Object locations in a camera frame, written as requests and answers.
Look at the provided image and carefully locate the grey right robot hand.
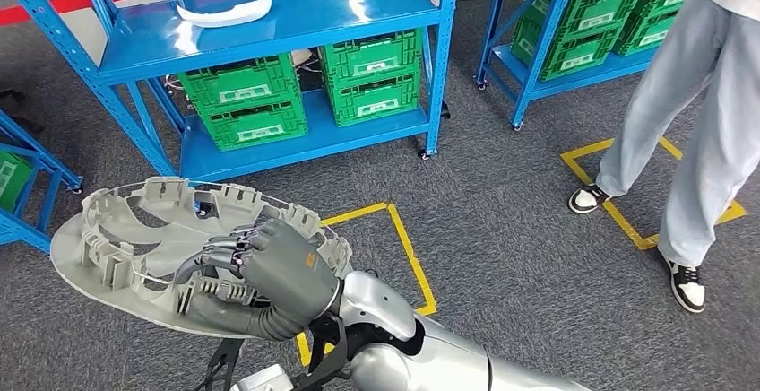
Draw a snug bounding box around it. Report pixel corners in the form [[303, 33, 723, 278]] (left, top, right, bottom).
[[172, 217, 346, 343]]

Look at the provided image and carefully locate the grey plastic wheel cover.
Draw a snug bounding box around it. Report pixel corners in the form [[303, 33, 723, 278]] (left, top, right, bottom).
[[49, 176, 354, 340]]

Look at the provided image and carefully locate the white curved plastic part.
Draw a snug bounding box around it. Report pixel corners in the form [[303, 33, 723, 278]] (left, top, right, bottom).
[[176, 0, 273, 29]]

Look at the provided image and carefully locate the person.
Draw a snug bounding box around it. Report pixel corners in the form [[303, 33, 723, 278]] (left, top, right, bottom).
[[566, 0, 760, 315]]

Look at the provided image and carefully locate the pale wrist camera, black bracket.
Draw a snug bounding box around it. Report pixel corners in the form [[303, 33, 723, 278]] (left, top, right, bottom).
[[194, 314, 350, 391]]

